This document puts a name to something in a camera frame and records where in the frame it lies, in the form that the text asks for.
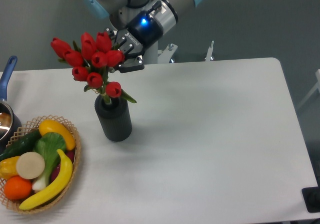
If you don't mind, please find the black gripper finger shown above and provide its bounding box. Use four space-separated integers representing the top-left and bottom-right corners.
116 55 145 73
104 28 118 42

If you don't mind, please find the orange fruit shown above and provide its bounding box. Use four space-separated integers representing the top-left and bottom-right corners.
4 176 32 200

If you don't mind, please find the woven wicker basket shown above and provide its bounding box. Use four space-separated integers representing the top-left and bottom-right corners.
0 115 82 214

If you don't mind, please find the white frame at right edge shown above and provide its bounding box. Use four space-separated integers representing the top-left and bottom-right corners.
296 69 320 111

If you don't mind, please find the dark grey ribbed vase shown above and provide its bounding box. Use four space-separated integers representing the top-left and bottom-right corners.
94 95 132 142

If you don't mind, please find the dark green cucumber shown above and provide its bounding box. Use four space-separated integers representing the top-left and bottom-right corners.
0 129 41 161

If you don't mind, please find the purple red vegetable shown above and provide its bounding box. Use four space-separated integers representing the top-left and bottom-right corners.
50 149 75 183

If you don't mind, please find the green bok choy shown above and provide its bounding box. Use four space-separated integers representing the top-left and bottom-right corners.
32 132 66 192

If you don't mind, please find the beige round slice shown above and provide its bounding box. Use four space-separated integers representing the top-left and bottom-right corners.
16 152 45 179

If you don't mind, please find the yellow bell pepper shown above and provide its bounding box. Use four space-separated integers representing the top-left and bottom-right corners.
0 156 20 179

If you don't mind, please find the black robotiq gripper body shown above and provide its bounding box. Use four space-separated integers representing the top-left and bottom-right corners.
115 15 163 59

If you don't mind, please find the yellow banana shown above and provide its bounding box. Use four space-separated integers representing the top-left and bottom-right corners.
19 149 73 210

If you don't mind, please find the black device at table edge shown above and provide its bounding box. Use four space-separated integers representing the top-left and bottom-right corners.
302 186 320 213

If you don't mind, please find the red tulip bouquet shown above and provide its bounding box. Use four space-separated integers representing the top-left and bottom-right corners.
50 31 137 104

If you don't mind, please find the yellow squash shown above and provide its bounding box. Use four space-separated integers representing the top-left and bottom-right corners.
39 119 76 151

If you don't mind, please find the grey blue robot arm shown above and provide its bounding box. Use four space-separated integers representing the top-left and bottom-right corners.
82 0 203 73

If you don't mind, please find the blue handled saucepan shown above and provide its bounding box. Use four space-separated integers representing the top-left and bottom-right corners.
0 56 21 153

